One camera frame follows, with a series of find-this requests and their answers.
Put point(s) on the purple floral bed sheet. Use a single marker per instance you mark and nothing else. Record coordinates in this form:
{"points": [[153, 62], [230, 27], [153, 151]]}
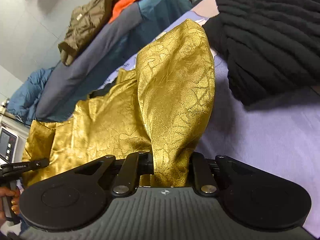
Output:
{"points": [[279, 135]]}

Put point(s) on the white control panel device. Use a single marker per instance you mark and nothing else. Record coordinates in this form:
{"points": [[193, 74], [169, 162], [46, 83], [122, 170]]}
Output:
{"points": [[9, 141]]}

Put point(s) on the blue pillow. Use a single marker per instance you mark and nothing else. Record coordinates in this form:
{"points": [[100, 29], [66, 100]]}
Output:
{"points": [[22, 104]]}

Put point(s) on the grey bed cover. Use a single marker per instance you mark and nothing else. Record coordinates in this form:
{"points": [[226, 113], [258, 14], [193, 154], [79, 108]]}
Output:
{"points": [[64, 80]]}

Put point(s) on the gold satin jacket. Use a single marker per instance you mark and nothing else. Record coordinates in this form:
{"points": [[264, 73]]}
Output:
{"points": [[162, 106]]}

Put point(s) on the olive green jacket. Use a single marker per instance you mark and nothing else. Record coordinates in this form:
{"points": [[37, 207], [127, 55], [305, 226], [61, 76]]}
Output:
{"points": [[86, 22]]}

